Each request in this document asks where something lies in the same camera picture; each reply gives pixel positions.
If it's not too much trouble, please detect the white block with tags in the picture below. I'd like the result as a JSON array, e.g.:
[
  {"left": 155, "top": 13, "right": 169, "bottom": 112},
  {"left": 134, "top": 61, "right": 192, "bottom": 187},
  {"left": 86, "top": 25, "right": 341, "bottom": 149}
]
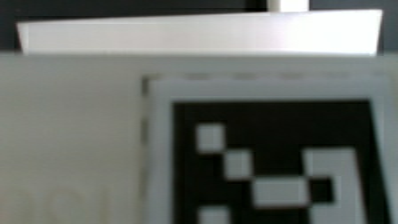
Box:
[{"left": 0, "top": 55, "right": 398, "bottom": 224}]

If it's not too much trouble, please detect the white cabinet body box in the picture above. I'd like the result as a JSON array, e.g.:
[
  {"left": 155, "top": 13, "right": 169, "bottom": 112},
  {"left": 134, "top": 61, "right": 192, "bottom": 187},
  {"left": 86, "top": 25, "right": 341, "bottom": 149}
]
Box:
[{"left": 18, "top": 0, "right": 384, "bottom": 55}]

